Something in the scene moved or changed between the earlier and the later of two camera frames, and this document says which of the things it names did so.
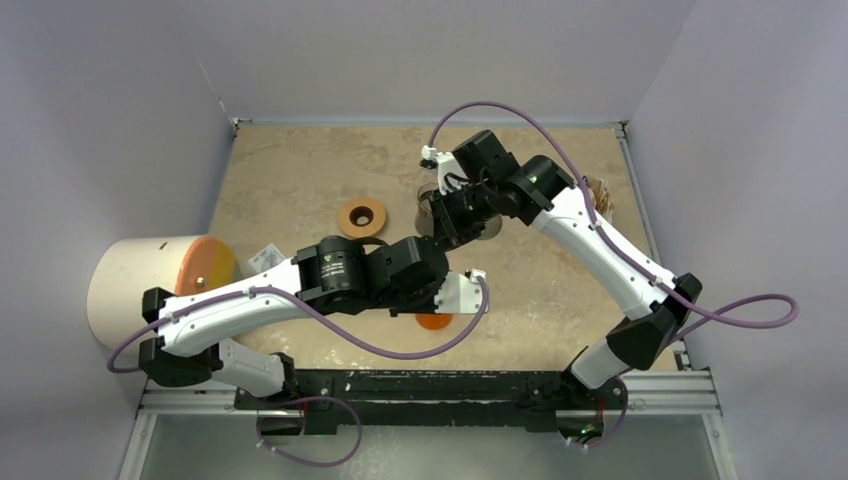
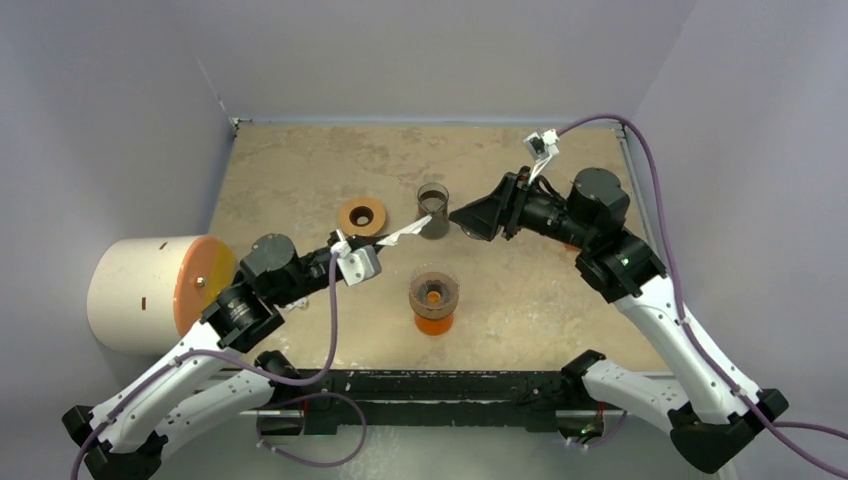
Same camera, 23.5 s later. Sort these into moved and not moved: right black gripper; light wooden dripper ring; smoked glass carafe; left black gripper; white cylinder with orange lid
Moved: right black gripper; left black gripper
Not moved: smoked glass carafe; light wooden dripper ring; white cylinder with orange lid
